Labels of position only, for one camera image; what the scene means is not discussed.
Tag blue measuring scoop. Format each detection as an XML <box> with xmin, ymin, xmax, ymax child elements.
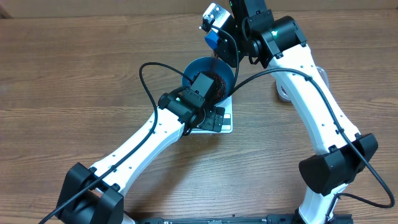
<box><xmin>205</xmin><ymin>31</ymin><xmax>219</xmax><ymax>51</ymax></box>

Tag teal blue bowl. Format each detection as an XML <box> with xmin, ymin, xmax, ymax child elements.
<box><xmin>184</xmin><ymin>57</ymin><xmax>234</xmax><ymax>100</ymax></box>

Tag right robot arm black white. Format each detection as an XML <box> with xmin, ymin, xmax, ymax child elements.
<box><xmin>203</xmin><ymin>1</ymin><xmax>378</xmax><ymax>223</ymax></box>

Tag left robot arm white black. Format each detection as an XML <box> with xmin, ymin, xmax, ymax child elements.
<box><xmin>54</xmin><ymin>68</ymin><xmax>234</xmax><ymax>224</ymax></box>

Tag white kitchen scale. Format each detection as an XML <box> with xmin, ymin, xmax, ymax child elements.
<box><xmin>191</xmin><ymin>96</ymin><xmax>233</xmax><ymax>134</ymax></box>

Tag red beans in bowl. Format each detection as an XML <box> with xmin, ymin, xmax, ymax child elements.
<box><xmin>203</xmin><ymin>71</ymin><xmax>226</xmax><ymax>104</ymax></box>

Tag clear plastic container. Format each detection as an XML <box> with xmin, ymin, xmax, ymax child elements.
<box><xmin>275</xmin><ymin>65</ymin><xmax>330</xmax><ymax>102</ymax></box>

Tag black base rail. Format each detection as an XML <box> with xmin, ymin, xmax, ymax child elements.
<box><xmin>130</xmin><ymin>213</ymin><xmax>354</xmax><ymax>224</ymax></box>

